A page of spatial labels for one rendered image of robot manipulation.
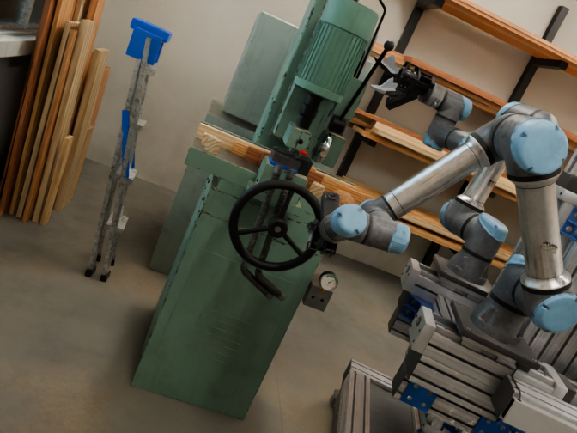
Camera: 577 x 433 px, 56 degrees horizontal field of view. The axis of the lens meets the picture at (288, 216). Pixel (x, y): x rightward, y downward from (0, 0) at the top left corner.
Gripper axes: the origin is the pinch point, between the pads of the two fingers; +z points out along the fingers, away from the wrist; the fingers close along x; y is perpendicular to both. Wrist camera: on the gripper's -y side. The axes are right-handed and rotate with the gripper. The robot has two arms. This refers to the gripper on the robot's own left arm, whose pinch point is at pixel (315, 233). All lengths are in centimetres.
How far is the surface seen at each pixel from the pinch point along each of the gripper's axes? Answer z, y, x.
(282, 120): 31, -43, -15
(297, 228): 24.3, -5.1, -1.3
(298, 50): 27, -69, -17
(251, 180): 18.4, -14.7, -20.9
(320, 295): 31.3, 13.7, 13.5
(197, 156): 16.9, -16.7, -39.5
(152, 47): 65, -70, -72
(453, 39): 190, -213, 107
